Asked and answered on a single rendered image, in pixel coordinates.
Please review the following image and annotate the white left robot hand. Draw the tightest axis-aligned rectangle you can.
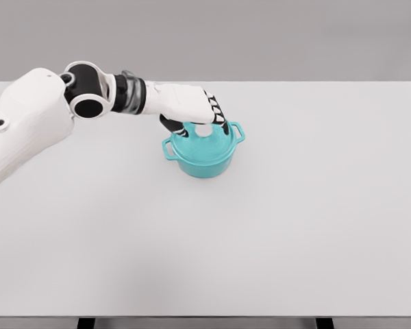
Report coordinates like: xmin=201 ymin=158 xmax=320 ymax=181
xmin=156 ymin=83 xmax=231 ymax=138

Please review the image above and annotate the teal pot lid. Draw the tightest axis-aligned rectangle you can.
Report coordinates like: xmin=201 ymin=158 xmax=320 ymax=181
xmin=170 ymin=120 xmax=236 ymax=160

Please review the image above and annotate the teal pot with handles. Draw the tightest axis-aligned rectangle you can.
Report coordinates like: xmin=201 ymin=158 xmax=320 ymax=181
xmin=162 ymin=120 xmax=246 ymax=179

